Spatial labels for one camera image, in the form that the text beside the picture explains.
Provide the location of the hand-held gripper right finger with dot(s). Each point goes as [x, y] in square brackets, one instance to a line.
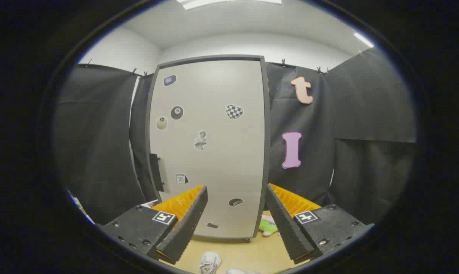
[284, 228]

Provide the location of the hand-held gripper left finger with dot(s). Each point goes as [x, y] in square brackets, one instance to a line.
[187, 224]

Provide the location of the white shoe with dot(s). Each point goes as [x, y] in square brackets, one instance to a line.
[209, 262]

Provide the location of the dark grey shoe cabinet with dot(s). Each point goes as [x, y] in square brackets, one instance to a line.
[267, 152]

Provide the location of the pink and green plush toy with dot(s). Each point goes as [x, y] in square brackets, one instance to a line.
[269, 227]

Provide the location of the black backdrop cloth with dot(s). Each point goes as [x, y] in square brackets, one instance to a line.
[100, 133]

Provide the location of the small ceiling light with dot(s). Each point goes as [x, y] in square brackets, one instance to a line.
[363, 39]

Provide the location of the long ceiling light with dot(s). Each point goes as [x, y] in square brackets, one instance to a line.
[229, 3]

